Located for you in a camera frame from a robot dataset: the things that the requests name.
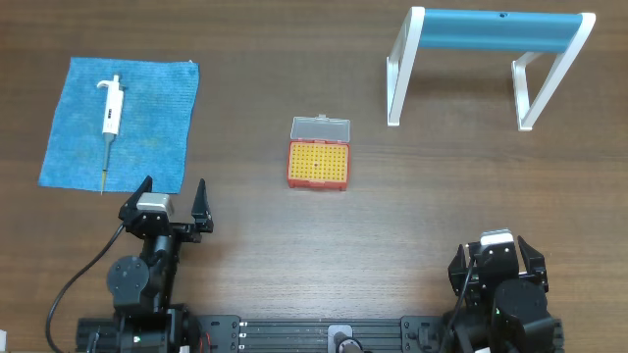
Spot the white and blue stand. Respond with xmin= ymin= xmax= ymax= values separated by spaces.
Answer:
xmin=385 ymin=5 xmax=597 ymax=132

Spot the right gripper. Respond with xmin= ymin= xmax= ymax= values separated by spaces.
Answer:
xmin=447 ymin=234 xmax=550 ymax=295

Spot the red and yellow tip box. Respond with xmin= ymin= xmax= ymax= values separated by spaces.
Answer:
xmin=287 ymin=114 xmax=352 ymax=192

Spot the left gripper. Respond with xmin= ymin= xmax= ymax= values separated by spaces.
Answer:
xmin=119 ymin=175 xmax=215 ymax=243

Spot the mounting rail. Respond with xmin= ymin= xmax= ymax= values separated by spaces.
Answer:
xmin=76 ymin=313 xmax=565 ymax=353

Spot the blue cloth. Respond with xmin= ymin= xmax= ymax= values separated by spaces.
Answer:
xmin=37 ymin=56 xmax=201 ymax=195

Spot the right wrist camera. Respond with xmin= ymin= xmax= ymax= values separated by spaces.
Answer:
xmin=479 ymin=228 xmax=515 ymax=247

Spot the white pipette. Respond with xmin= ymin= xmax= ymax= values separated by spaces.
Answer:
xmin=95 ymin=74 xmax=125 ymax=196

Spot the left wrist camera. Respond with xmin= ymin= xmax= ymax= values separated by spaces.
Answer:
xmin=135 ymin=192 xmax=176 ymax=217

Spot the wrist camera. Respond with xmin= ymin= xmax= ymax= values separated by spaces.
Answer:
xmin=135 ymin=192 xmax=176 ymax=217
xmin=479 ymin=228 xmax=515 ymax=247

